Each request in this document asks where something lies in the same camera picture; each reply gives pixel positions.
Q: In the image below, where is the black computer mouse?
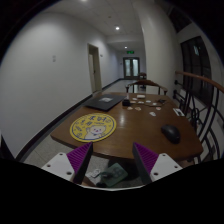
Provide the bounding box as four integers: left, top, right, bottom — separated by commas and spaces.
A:
161, 125, 181, 144

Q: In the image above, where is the black closed laptop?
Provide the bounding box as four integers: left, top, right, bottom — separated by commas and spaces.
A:
84, 94, 124, 111

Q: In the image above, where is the wooden stair railing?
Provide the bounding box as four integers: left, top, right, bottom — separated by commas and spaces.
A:
173, 70, 224, 160

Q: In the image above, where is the double glass door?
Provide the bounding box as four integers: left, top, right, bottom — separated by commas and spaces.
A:
123, 57, 140, 79

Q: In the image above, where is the wooden side door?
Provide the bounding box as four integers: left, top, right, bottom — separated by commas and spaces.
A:
88, 44, 102, 93

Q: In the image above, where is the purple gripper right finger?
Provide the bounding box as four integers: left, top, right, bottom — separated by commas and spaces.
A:
132, 142, 184, 186

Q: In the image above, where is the green exit sign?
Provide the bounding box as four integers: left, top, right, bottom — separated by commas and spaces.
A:
126, 50, 135, 54

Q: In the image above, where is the small black box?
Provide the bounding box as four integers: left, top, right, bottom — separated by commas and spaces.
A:
122, 99, 131, 106

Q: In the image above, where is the round yellow mouse pad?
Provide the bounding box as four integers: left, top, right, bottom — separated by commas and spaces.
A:
69, 113, 117, 143

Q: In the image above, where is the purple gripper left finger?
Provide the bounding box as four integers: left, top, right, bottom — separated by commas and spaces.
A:
41, 141, 94, 185

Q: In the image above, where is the white small box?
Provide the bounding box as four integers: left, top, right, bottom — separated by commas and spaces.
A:
137, 95, 145, 99

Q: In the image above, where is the green item on floor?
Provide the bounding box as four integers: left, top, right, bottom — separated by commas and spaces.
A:
99, 163, 128, 187

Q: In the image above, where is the dark window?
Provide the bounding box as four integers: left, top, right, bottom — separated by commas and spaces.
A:
181, 36, 212, 104

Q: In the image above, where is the wooden chair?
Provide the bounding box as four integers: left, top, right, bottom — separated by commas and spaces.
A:
125, 79, 168, 95

